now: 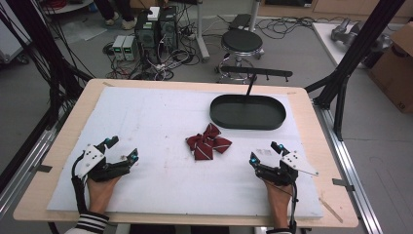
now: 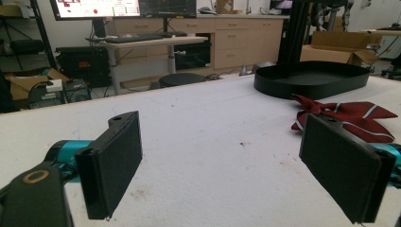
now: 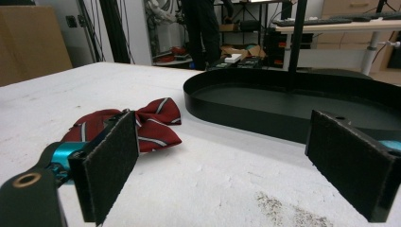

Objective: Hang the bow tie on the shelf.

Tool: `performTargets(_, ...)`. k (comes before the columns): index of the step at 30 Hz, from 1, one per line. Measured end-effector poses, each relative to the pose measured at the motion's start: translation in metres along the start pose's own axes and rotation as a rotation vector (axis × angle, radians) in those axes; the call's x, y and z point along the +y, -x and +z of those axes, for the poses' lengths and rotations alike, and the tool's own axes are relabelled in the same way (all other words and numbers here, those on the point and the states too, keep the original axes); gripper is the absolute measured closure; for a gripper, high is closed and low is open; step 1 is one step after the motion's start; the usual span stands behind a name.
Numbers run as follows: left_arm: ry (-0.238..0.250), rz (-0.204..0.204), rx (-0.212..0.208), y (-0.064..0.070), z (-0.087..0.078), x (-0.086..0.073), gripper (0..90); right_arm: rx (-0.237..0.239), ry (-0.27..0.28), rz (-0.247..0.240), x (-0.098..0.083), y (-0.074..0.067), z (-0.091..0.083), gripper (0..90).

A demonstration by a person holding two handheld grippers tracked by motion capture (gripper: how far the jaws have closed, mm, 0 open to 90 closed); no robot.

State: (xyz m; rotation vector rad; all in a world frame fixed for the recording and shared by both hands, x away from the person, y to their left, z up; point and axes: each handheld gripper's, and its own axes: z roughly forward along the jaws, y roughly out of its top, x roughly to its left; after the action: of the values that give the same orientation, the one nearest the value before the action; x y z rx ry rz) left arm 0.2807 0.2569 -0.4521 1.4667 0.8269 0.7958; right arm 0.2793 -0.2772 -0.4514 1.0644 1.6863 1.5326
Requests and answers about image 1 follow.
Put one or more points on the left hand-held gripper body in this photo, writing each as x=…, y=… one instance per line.
x=97, y=169

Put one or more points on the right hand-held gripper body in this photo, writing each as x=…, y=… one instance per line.
x=280, y=172

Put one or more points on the person's left hand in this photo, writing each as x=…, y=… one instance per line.
x=100, y=191

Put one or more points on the person's right hand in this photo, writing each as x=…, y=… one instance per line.
x=278, y=196

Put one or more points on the white foam mat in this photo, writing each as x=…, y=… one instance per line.
x=168, y=182

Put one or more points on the black oval tray stand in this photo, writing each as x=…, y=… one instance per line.
x=248, y=112

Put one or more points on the red striped bow tie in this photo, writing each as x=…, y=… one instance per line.
x=207, y=146

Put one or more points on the thin wooden stick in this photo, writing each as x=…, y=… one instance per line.
x=331, y=210

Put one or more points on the grey power supply unit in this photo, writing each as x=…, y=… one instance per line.
x=130, y=48
x=118, y=47

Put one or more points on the black round stool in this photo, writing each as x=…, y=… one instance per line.
x=242, y=42

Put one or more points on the black computer tower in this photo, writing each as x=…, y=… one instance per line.
x=168, y=29
x=147, y=35

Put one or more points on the black flat device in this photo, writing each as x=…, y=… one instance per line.
x=240, y=21

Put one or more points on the grey machine part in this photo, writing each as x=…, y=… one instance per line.
x=344, y=31

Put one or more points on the white table leg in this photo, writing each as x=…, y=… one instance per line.
x=254, y=14
x=202, y=32

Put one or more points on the white box device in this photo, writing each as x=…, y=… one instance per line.
x=154, y=13

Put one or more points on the brown cardboard box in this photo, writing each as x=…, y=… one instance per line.
x=394, y=74

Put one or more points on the grey equipment case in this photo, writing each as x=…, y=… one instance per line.
x=11, y=42

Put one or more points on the grey metal bracket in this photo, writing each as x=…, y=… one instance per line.
x=342, y=183
x=44, y=168

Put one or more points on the aluminium rail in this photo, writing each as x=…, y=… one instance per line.
x=354, y=182
x=22, y=169

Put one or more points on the black metal frame stand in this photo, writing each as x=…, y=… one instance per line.
x=35, y=39
x=360, y=45

